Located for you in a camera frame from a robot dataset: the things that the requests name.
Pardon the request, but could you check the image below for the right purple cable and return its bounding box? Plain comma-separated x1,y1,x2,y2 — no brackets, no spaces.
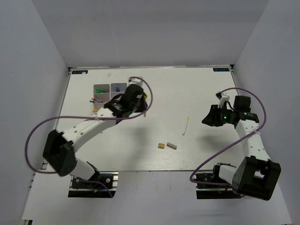
189,88,268,188

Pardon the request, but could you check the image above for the blue table label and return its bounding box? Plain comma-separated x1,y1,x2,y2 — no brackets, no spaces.
72,70,88,75
213,67,230,72

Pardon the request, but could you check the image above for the white compartment container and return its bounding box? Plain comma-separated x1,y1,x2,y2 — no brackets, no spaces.
93,83,110,110
110,82,128,98

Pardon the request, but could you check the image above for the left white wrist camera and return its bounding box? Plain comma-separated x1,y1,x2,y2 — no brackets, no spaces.
128,77,143,87

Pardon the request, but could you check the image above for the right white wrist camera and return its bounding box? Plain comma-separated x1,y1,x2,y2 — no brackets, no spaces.
216,92,230,108

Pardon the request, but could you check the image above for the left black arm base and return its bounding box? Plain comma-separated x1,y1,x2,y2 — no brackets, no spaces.
68,172,119,198

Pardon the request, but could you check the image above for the red gel pen refill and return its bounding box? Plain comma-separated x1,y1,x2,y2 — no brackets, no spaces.
91,98,103,103

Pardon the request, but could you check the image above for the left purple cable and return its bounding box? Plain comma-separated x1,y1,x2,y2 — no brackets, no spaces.
24,76,153,197

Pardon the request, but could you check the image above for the tan eraser block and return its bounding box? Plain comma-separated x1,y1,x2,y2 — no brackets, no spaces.
158,143,165,149

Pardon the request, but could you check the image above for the left blue table label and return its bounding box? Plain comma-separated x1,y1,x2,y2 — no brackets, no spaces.
72,70,88,75

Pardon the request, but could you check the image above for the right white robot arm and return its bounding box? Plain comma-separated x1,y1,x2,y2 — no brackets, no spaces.
202,93,281,201

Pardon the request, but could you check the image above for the white right compartment container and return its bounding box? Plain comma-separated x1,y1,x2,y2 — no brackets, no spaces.
110,82,128,98

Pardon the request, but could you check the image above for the right blue table label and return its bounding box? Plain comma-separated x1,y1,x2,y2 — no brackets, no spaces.
213,67,230,72

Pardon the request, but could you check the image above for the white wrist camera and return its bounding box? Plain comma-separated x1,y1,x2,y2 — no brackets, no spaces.
128,77,143,87
216,92,230,108

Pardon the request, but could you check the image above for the grey eraser block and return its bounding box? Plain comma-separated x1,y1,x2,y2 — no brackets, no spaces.
167,142,177,150

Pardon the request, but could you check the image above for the purple cable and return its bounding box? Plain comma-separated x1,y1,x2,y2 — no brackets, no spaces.
189,88,268,188
24,76,153,197

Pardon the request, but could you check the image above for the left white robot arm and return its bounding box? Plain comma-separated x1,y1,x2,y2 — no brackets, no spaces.
43,84,148,187

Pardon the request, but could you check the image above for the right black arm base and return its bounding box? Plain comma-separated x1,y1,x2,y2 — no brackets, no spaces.
192,172,242,200

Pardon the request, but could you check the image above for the white left compartment container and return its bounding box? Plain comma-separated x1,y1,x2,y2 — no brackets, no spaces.
93,83,110,110

